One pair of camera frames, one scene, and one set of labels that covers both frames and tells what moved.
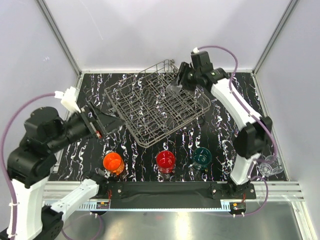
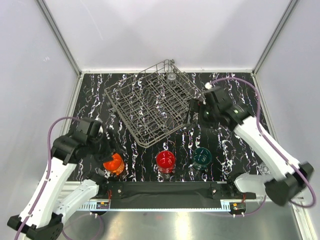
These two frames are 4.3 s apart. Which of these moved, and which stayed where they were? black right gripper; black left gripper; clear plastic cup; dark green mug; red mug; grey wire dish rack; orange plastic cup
Moved: black right gripper; clear plastic cup; black left gripper
Stayed: red mug; dark green mug; grey wire dish rack; orange plastic cup
